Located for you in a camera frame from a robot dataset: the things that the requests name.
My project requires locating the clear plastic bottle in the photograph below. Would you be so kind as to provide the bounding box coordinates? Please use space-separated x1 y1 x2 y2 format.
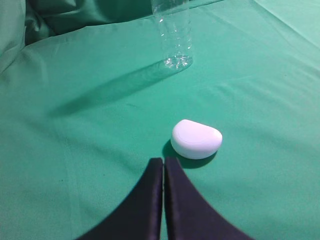
151 0 193 71

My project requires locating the white rounded plastic case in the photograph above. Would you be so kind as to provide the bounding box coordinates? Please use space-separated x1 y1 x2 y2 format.
170 119 223 160

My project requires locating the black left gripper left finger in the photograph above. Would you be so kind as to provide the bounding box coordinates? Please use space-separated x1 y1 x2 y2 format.
79 158 163 240

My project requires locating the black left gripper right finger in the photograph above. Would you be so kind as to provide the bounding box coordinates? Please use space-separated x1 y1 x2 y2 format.
164 157 252 240

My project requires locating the green cloth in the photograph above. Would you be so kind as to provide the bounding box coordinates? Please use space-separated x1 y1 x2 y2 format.
0 0 320 240

